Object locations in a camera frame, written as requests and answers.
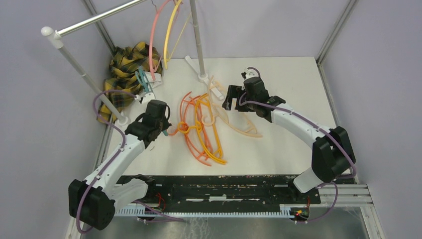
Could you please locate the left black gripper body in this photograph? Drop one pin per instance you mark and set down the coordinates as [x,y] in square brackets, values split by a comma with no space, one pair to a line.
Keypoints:
[163,125]

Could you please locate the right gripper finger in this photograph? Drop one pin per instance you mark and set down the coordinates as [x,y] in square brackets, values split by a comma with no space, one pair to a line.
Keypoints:
[240,107]
[233,93]

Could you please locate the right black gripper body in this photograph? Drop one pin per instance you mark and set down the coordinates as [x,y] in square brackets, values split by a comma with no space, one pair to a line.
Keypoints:
[251,106]

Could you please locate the teal wire hanger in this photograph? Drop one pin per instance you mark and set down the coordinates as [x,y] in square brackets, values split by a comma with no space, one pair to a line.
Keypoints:
[145,80]

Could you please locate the yellow plastic hanger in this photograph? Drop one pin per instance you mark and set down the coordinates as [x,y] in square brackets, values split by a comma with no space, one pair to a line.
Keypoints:
[168,55]

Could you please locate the pink wire hanger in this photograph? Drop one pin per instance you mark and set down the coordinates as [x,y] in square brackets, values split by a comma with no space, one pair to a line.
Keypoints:
[153,68]

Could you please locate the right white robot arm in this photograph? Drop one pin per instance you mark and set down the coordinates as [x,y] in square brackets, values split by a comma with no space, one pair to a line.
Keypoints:
[332,152]

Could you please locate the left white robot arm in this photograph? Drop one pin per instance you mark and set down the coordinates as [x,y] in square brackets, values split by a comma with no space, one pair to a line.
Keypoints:
[95,200]

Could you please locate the cream plastic hanger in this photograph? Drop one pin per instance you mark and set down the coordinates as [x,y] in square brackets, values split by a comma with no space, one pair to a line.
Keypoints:
[238,122]

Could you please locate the amber plastic hanger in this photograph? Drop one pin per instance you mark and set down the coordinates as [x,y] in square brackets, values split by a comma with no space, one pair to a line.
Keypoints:
[205,136]

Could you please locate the orange plastic hanger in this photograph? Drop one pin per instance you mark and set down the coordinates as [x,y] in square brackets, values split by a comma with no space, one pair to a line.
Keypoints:
[184,128]

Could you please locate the yellow plaid cloth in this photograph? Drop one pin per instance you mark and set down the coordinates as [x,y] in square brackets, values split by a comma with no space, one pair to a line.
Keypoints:
[123,66]

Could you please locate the white clothes rack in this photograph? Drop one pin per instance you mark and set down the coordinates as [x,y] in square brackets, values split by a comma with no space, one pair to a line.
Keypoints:
[55,38]

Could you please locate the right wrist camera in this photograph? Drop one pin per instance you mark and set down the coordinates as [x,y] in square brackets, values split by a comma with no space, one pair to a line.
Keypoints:
[250,73]

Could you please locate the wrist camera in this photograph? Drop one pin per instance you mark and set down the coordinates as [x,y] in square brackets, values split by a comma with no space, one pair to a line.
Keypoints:
[144,98]
[250,73]

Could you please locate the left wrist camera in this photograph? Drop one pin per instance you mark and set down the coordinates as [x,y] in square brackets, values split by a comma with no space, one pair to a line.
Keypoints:
[144,98]

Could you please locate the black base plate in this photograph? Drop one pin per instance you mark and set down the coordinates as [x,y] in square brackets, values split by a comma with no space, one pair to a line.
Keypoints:
[222,193]

